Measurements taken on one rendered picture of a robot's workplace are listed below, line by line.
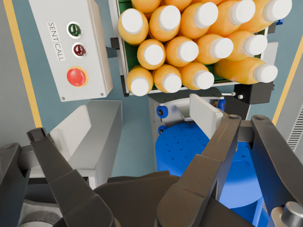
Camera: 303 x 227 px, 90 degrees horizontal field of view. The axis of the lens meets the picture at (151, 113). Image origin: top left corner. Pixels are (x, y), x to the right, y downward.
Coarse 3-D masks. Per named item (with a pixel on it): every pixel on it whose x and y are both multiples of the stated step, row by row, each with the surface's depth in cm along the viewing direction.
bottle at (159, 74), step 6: (162, 66) 38; (168, 66) 37; (156, 72) 38; (162, 72) 36; (168, 72) 35; (174, 72) 36; (156, 78) 37; (162, 78) 36; (180, 78) 37; (156, 84) 38; (162, 84) 35; (162, 90) 38
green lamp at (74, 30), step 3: (69, 24) 28; (72, 24) 27; (75, 24) 28; (69, 27) 27; (72, 27) 27; (75, 27) 28; (78, 27) 28; (69, 30) 28; (72, 30) 28; (75, 30) 28; (78, 30) 28; (72, 33) 28; (75, 33) 28; (78, 33) 28; (75, 36) 29
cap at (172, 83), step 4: (168, 76) 33; (172, 76) 32; (176, 76) 33; (164, 80) 34; (168, 80) 33; (172, 80) 33; (176, 80) 33; (180, 80) 33; (164, 84) 33; (168, 84) 33; (172, 84) 33; (176, 84) 33; (180, 84) 33; (168, 88) 33; (172, 88) 34; (176, 88) 34; (172, 92) 34
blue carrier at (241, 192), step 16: (176, 128) 49; (192, 128) 48; (160, 144) 42; (176, 144) 41; (192, 144) 40; (240, 144) 38; (160, 160) 37; (176, 160) 35; (240, 160) 33; (240, 176) 29; (256, 176) 29; (224, 192) 29; (240, 192) 29; (256, 192) 30; (240, 208) 53; (256, 208) 35; (256, 224) 36
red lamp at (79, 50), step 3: (75, 45) 29; (78, 45) 29; (81, 45) 29; (75, 48) 29; (78, 48) 29; (81, 48) 29; (84, 48) 29; (75, 51) 29; (78, 51) 29; (81, 51) 29; (84, 51) 29; (78, 54) 29; (81, 54) 29
